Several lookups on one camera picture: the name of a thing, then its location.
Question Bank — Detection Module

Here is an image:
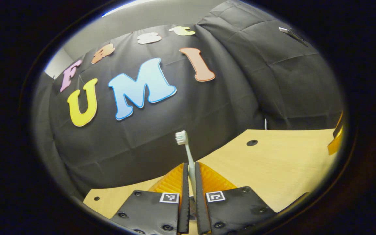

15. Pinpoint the silver metal clip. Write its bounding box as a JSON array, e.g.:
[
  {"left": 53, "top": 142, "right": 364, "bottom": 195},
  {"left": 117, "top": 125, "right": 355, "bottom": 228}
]
[{"left": 278, "top": 27, "right": 309, "bottom": 47}]

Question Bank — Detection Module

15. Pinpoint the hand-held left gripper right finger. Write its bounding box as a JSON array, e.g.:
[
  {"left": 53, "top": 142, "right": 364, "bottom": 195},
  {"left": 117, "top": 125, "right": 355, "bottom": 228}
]
[{"left": 194, "top": 162, "right": 278, "bottom": 235}]

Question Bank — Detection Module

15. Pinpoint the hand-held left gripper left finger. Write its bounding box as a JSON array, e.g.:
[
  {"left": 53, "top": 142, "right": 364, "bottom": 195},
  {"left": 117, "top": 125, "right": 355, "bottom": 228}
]
[{"left": 110, "top": 162, "right": 190, "bottom": 235}]

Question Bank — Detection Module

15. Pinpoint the wooden desktop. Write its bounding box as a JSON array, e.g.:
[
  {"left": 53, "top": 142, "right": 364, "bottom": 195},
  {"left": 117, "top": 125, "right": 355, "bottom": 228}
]
[{"left": 83, "top": 128, "right": 340, "bottom": 235}]

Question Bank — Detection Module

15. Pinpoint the white toothbrush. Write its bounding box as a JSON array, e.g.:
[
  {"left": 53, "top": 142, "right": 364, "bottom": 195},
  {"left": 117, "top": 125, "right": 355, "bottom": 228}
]
[{"left": 175, "top": 130, "right": 197, "bottom": 219}]

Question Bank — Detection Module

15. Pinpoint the black backdrop cloth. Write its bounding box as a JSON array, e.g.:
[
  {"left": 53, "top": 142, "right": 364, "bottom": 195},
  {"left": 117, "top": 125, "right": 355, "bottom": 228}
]
[{"left": 31, "top": 0, "right": 344, "bottom": 200}]

